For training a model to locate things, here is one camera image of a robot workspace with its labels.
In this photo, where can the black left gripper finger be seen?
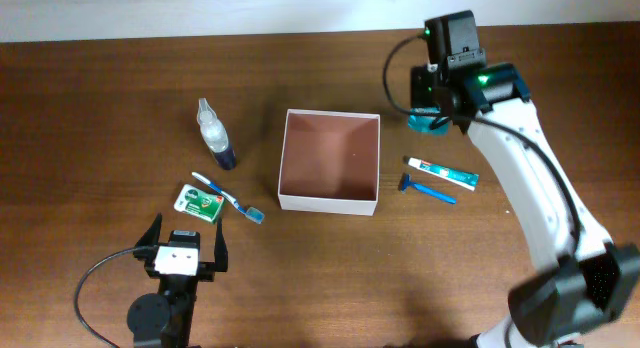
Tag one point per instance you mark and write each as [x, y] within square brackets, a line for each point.
[147, 245]
[221, 255]

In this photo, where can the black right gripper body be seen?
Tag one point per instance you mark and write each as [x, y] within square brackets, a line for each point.
[423, 85]

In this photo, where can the green Dettol soap box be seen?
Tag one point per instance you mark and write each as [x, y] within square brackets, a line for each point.
[199, 204]

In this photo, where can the teal mouthwash bottle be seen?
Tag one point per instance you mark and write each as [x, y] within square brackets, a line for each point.
[428, 125]

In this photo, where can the teal white toothpaste tube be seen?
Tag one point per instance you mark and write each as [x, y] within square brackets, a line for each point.
[464, 179]

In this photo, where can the pink cardboard box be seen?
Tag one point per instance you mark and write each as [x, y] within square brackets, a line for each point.
[330, 162]

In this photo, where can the blue disposable razor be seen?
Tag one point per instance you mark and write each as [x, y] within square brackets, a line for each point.
[405, 183]

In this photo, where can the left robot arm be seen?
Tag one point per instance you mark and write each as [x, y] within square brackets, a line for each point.
[164, 318]

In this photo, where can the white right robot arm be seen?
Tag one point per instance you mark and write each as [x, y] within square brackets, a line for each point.
[583, 280]

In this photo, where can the blue white toothbrush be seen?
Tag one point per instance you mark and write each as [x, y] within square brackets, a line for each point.
[250, 213]

